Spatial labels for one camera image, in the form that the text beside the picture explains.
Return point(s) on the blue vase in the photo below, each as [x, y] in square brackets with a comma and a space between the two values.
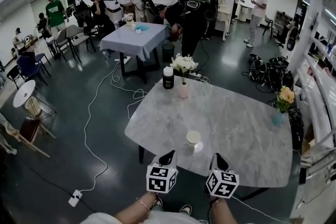
[278, 118]

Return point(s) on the person's left shoe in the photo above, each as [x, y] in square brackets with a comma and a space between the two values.
[158, 203]

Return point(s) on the white dressing table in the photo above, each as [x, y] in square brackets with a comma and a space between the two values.
[223, 19]

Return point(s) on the wooden chair dark seat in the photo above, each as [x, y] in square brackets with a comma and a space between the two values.
[29, 129]

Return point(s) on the pink vase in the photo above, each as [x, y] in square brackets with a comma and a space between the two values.
[183, 91]

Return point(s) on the blue chair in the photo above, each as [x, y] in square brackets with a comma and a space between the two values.
[31, 65]

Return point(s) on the black waste bin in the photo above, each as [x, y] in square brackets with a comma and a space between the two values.
[168, 52]

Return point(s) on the round white side table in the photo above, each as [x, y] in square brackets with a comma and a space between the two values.
[25, 93]

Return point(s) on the white power strip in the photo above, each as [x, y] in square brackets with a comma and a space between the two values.
[75, 198]
[127, 59]

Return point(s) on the person's right shoe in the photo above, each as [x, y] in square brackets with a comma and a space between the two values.
[186, 209]

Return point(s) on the orange flower bouquet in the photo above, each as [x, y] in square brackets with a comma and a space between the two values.
[285, 97]

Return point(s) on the person's left forearm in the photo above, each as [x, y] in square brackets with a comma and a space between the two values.
[136, 207]

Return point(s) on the white paper cup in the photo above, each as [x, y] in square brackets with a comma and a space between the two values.
[193, 136]
[191, 149]

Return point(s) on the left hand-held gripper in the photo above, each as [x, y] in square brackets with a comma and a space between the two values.
[160, 179]

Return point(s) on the white flower bouquet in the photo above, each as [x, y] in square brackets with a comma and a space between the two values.
[183, 63]

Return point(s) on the clear plastic bottle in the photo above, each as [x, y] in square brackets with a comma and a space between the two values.
[116, 26]

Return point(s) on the small white flower vase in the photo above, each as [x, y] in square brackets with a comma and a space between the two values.
[128, 18]

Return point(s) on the table with blue-grey cloth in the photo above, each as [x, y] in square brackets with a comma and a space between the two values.
[139, 39]

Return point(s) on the person's white shirt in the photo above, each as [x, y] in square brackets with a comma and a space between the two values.
[157, 219]

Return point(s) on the black office chair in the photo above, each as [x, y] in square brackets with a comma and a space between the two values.
[84, 17]

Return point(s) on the black bottle white cap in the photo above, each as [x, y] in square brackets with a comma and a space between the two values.
[168, 80]

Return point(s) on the white metal rack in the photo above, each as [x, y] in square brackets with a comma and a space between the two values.
[315, 102]

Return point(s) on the teal cloth object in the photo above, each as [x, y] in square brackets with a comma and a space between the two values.
[143, 26]

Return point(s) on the person's right forearm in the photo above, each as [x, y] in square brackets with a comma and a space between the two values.
[221, 211]

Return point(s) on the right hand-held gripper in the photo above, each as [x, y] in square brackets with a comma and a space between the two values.
[221, 183]

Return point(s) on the pile of black backpacks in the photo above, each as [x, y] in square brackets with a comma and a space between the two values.
[270, 70]

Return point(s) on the grey chair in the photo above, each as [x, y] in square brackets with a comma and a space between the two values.
[60, 39]
[77, 34]

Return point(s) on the person's shoe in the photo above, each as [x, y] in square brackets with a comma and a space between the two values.
[186, 209]
[158, 203]

